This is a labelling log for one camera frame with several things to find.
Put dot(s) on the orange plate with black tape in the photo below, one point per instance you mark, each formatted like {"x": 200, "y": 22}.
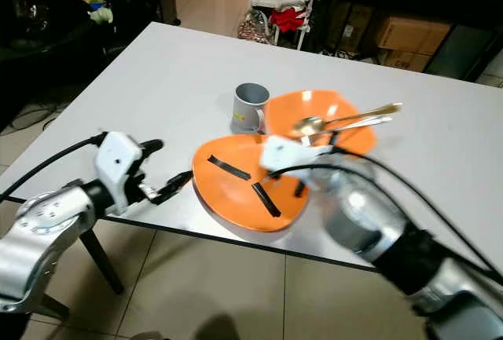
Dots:
{"x": 232, "y": 195}

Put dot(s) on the gold spoon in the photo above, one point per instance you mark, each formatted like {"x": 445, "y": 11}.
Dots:
{"x": 306, "y": 126}

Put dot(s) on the silver spoon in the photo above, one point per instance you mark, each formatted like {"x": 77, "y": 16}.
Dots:
{"x": 373, "y": 122}

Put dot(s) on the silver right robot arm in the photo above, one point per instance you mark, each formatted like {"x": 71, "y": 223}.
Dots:
{"x": 377, "y": 214}

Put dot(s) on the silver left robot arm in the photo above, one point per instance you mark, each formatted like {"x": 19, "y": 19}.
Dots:
{"x": 39, "y": 238}

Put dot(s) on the large white table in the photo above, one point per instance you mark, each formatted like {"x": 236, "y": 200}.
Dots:
{"x": 165, "y": 65}

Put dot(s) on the grey mug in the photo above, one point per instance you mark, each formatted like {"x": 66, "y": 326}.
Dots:
{"x": 247, "y": 108}

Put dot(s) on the white crumpled cloth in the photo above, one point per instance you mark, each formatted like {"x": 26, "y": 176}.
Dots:
{"x": 102, "y": 16}

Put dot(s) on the black sofa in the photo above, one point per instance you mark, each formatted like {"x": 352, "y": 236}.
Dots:
{"x": 39, "y": 49}

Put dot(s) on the red cloth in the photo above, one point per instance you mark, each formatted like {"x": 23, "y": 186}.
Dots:
{"x": 287, "y": 20}

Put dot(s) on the brown cardboard box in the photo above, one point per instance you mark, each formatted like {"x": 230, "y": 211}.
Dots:
{"x": 413, "y": 34}

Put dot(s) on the black shelf unit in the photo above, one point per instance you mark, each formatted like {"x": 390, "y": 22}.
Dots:
{"x": 464, "y": 49}

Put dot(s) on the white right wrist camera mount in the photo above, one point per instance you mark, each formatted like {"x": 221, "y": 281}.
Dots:
{"x": 287, "y": 153}

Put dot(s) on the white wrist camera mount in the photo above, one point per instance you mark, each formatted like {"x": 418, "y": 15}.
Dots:
{"x": 287, "y": 153}
{"x": 118, "y": 163}

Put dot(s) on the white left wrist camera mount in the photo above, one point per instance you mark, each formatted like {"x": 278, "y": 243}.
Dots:
{"x": 118, "y": 163}

